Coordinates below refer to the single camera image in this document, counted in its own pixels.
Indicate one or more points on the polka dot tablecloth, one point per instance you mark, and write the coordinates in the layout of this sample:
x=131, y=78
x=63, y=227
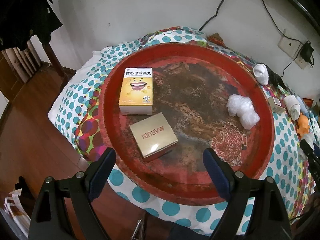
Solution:
x=82, y=87

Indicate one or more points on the yellow medicine box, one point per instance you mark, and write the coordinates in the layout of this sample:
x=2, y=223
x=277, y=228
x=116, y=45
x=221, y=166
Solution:
x=136, y=87

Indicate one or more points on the white grey folded sock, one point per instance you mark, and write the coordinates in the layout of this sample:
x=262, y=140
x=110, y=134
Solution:
x=310, y=138

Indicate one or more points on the white rolled sock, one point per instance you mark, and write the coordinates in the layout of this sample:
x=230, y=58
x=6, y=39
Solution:
x=293, y=108

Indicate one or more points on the white sock ball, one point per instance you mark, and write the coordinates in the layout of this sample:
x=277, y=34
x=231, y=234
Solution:
x=261, y=72

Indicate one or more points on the dark wooden chair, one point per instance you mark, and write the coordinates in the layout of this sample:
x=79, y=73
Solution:
x=53, y=57

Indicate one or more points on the red paper item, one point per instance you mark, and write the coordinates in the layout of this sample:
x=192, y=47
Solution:
x=309, y=101

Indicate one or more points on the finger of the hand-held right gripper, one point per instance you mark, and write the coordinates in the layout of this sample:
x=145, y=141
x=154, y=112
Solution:
x=308, y=152

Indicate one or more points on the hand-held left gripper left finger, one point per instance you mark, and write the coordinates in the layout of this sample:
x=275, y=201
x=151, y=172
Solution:
x=101, y=172

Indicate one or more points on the beige box with barcode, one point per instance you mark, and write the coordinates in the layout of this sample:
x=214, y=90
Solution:
x=277, y=104

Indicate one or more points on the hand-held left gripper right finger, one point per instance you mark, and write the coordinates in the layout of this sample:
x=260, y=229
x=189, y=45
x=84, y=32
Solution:
x=216, y=175

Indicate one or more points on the beige wall plate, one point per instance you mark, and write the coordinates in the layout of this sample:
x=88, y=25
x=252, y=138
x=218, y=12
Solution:
x=290, y=45

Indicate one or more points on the white plastic bag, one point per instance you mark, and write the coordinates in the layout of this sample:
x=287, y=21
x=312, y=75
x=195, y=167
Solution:
x=15, y=212

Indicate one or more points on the white plastic wad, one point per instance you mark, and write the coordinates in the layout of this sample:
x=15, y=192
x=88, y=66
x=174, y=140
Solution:
x=241, y=110

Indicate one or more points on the white wall socket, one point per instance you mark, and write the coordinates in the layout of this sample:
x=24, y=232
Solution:
x=301, y=63

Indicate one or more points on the black plug charger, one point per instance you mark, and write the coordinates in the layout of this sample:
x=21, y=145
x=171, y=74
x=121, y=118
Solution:
x=307, y=51

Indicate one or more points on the orange pig toy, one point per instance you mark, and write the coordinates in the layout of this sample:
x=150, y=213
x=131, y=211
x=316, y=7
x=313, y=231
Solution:
x=303, y=126

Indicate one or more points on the gold square box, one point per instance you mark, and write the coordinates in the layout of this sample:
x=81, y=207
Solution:
x=152, y=135

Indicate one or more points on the dark hanging clothing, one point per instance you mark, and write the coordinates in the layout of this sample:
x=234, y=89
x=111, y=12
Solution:
x=25, y=12

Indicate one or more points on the round red worn tray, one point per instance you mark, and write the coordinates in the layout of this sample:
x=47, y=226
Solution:
x=195, y=120

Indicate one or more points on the red green decoration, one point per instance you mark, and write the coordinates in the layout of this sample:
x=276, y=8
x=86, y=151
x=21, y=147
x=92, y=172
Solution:
x=216, y=39

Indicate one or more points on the light blue cloth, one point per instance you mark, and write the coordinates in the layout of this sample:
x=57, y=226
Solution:
x=303, y=106

